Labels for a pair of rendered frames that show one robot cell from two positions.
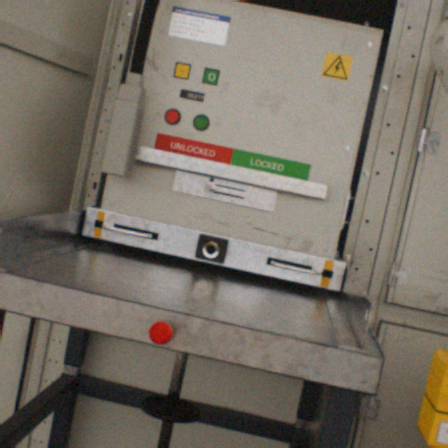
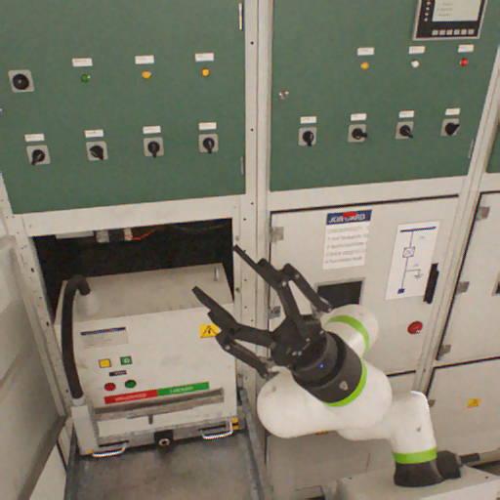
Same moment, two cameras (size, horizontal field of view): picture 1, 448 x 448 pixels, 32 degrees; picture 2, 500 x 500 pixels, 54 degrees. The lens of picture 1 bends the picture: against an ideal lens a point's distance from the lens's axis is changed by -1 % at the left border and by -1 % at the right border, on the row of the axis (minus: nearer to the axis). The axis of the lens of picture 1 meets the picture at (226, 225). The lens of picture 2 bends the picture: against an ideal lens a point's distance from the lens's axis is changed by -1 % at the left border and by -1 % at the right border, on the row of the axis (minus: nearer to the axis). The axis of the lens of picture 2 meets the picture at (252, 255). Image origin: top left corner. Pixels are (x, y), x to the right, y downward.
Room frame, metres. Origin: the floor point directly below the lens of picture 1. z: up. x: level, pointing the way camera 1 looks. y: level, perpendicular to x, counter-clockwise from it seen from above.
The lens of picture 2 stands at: (0.47, 0.03, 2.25)
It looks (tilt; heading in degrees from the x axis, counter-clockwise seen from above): 32 degrees down; 344
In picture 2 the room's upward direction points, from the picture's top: straight up
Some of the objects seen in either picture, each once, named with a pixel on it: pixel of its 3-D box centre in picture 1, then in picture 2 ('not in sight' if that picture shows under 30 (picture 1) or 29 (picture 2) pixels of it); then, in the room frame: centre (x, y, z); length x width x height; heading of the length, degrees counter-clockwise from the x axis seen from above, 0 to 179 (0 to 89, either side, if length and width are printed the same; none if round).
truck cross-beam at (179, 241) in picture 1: (213, 247); (163, 429); (1.59, 0.02, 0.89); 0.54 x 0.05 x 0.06; 86
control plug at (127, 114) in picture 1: (125, 131); (85, 420); (1.52, 0.23, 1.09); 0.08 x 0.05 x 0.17; 176
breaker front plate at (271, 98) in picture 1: (238, 125); (155, 378); (1.57, 0.02, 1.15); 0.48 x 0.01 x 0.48; 86
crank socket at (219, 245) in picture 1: (211, 248); (164, 438); (1.55, 0.02, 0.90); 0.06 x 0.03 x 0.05; 86
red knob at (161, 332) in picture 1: (161, 331); not in sight; (1.06, 0.06, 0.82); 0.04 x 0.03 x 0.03; 176
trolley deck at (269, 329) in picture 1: (195, 294); (168, 489); (1.42, 0.03, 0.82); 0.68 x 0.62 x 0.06; 176
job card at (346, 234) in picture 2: not in sight; (346, 240); (1.69, -0.62, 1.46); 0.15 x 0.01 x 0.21; 86
